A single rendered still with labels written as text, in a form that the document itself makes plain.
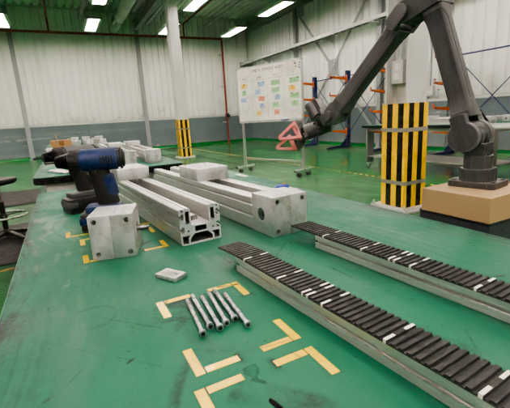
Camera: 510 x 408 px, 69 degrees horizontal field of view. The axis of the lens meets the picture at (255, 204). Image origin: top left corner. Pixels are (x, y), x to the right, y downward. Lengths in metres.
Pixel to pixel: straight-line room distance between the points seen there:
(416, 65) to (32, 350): 3.95
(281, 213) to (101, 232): 0.39
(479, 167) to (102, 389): 0.97
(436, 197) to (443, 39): 0.41
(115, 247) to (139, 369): 0.40
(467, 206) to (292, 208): 0.43
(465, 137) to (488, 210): 0.20
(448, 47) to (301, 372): 0.92
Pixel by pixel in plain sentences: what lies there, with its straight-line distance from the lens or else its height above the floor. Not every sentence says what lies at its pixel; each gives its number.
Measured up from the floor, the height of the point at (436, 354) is 0.81.
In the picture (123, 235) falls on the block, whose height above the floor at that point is 0.83.
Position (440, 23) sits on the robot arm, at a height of 1.26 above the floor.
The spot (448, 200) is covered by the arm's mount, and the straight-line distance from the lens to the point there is 1.07.
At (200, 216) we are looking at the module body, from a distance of 0.92.
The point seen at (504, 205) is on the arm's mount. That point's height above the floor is 0.82.
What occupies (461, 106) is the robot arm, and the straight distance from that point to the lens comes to 1.13.
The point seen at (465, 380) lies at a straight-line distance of 0.42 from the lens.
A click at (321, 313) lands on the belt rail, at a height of 0.79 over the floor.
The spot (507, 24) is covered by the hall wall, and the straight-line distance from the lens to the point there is 9.34.
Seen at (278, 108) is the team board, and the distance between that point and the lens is 6.73.
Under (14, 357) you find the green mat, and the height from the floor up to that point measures 0.78.
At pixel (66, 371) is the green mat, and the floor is 0.78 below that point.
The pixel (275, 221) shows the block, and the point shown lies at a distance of 0.86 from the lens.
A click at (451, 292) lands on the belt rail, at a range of 0.62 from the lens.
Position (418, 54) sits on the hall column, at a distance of 4.18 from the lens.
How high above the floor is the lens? 1.05
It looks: 13 degrees down
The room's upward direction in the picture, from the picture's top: 3 degrees counter-clockwise
